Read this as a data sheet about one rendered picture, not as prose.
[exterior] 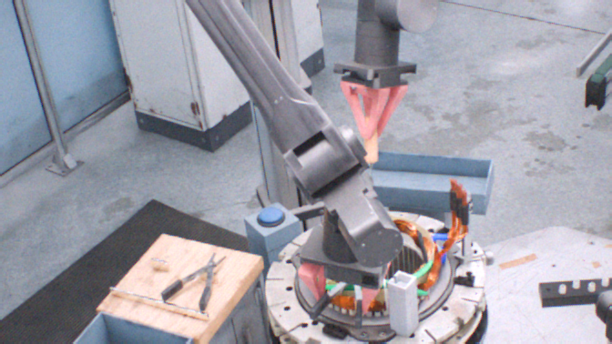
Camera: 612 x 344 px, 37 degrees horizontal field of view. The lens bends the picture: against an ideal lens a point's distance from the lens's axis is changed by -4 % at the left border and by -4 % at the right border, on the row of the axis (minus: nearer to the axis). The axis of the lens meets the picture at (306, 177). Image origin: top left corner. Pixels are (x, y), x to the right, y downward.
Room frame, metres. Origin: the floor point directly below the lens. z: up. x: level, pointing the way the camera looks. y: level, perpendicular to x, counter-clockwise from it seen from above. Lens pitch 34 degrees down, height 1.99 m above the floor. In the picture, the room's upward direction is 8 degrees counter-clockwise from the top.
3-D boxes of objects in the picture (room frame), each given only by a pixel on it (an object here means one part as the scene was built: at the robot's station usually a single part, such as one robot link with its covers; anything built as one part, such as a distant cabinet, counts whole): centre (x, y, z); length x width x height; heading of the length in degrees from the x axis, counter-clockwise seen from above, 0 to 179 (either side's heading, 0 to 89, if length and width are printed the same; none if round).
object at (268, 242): (1.31, 0.07, 0.91); 0.07 x 0.07 x 0.25; 29
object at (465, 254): (1.06, -0.21, 1.15); 0.03 x 0.02 x 0.12; 134
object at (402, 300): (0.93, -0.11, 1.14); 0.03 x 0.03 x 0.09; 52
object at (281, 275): (1.05, -0.08, 1.09); 0.32 x 0.32 x 0.01
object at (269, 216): (1.31, 0.07, 1.04); 0.04 x 0.04 x 0.01
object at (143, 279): (1.13, 0.22, 1.05); 0.20 x 0.19 x 0.02; 150
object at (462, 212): (1.04, -0.20, 1.21); 0.04 x 0.04 x 0.03; 52
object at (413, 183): (1.35, -0.19, 0.92); 0.25 x 0.11 x 0.28; 69
